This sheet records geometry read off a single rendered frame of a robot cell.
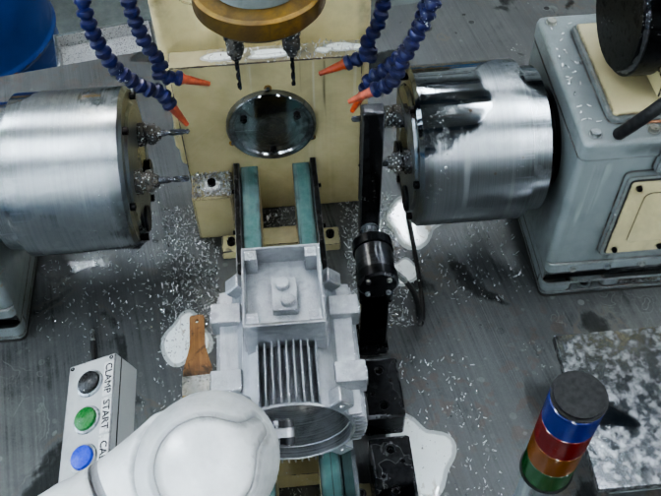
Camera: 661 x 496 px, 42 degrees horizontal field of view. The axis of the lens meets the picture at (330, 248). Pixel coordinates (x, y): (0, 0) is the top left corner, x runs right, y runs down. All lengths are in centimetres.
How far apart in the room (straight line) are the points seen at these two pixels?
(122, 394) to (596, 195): 73
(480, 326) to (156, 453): 92
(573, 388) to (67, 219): 74
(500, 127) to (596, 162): 14
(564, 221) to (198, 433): 88
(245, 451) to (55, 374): 88
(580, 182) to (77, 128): 73
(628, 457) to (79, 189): 84
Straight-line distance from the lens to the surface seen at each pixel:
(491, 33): 198
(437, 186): 127
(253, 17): 113
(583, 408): 93
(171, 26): 147
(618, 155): 128
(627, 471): 126
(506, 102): 129
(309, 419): 120
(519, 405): 140
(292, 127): 144
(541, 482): 107
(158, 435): 62
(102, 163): 126
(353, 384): 109
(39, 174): 128
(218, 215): 152
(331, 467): 120
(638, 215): 139
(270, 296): 110
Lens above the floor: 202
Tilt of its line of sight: 52 degrees down
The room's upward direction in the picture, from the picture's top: 1 degrees counter-clockwise
